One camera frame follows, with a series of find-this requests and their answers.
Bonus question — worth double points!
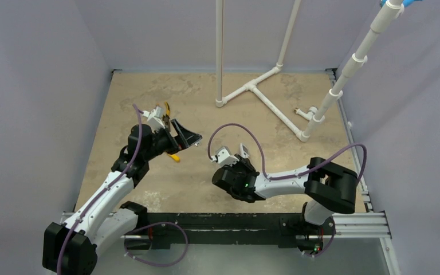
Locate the white remote control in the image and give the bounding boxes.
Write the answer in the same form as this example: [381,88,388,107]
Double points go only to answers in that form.
[239,143,250,159]

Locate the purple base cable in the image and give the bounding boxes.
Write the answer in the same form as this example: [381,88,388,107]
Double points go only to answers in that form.
[123,221,189,268]

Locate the yellow handled pliers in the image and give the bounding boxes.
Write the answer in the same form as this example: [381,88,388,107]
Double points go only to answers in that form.
[164,101,171,116]

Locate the white pipe fitting brass end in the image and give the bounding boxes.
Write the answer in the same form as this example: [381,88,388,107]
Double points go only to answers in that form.
[294,106,318,120]

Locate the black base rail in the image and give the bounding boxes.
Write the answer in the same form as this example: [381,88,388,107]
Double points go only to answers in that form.
[123,213,336,254]

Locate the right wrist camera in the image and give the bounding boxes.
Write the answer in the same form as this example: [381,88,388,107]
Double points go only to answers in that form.
[210,146,239,166]

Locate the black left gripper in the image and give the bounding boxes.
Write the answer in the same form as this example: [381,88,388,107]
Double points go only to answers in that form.
[143,119,201,162]

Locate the aluminium frame rail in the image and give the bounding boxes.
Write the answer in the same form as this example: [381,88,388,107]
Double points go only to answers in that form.
[54,68,401,275]

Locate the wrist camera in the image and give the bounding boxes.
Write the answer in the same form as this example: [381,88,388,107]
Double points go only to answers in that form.
[210,146,239,166]
[142,106,166,131]

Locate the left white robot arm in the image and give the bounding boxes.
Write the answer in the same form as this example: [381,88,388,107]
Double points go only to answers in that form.
[42,119,202,274]

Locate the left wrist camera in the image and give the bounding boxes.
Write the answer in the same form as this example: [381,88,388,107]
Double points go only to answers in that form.
[142,106,166,131]

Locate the white PVC pipe frame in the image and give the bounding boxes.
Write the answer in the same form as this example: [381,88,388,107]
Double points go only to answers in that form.
[215,0,407,143]

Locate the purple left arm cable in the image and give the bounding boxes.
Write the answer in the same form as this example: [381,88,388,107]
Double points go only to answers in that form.
[56,104,147,275]

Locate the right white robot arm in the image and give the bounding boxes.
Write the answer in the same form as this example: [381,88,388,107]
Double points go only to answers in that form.
[212,154,359,233]

